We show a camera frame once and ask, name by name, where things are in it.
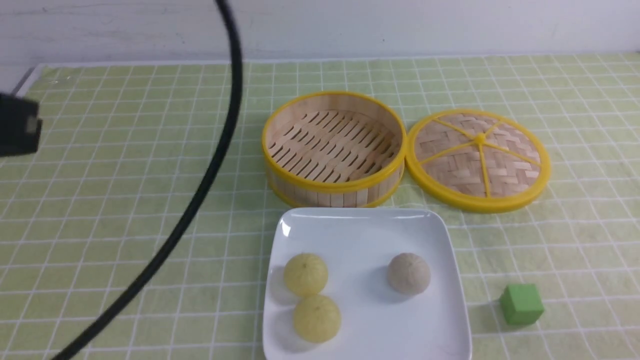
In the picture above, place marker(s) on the white steamed bun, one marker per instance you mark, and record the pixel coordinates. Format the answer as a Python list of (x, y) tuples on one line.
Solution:
[(408, 274)]

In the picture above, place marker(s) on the bamboo steamer basket yellow rim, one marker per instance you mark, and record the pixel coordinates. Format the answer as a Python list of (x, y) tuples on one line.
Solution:
[(334, 149)]

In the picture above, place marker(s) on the green checkered tablecloth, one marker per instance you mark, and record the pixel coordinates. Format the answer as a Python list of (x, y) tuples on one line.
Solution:
[(123, 149)]

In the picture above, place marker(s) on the green cube block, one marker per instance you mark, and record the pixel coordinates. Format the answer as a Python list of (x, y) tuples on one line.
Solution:
[(521, 304)]

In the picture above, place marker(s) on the yellow steamed bun on plate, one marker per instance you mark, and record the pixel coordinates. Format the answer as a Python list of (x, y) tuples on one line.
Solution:
[(317, 319)]

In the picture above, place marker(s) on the white square plate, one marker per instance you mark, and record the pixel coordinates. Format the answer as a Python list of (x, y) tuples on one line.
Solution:
[(378, 323)]

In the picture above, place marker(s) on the woven bamboo steamer lid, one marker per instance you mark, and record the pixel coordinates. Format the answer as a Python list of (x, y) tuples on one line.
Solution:
[(477, 161)]

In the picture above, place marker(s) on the yellow steamed bun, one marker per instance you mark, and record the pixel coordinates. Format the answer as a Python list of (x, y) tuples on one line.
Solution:
[(306, 274), (317, 319)]

